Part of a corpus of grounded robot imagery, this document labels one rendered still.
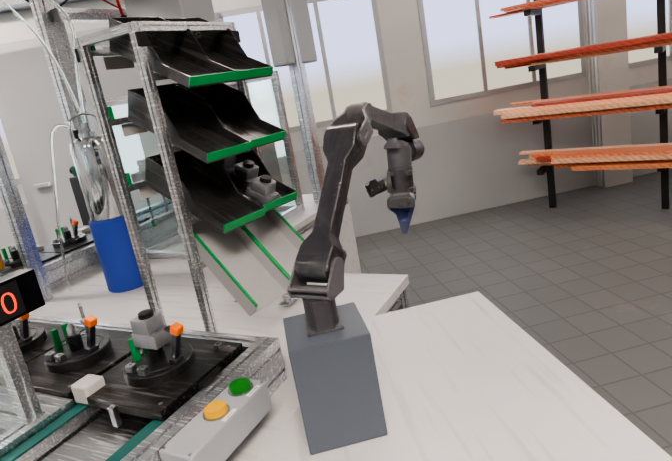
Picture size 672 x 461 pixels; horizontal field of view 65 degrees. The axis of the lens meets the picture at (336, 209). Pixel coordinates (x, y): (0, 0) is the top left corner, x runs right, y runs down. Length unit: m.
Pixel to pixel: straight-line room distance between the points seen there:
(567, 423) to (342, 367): 0.39
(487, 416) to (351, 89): 3.99
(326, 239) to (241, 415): 0.34
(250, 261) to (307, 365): 0.49
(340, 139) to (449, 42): 4.08
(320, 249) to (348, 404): 0.27
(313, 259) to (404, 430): 0.35
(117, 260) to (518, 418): 1.48
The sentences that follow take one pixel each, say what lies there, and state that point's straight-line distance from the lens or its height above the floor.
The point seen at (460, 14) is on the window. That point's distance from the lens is 5.10.
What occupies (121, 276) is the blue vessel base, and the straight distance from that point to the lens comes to 2.07.
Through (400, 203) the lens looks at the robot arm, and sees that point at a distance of 1.19.
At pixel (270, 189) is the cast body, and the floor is 1.24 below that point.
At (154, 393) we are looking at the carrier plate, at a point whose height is 0.97.
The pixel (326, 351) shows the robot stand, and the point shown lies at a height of 1.05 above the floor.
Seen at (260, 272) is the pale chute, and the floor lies 1.05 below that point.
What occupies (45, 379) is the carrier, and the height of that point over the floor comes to 0.97.
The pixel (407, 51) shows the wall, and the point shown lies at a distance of 4.93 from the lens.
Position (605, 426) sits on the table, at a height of 0.86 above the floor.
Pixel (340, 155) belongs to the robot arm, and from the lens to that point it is 1.00.
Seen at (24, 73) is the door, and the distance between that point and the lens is 4.97.
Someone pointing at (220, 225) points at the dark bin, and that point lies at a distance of 1.19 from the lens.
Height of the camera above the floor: 1.48
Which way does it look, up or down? 14 degrees down
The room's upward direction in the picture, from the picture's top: 10 degrees counter-clockwise
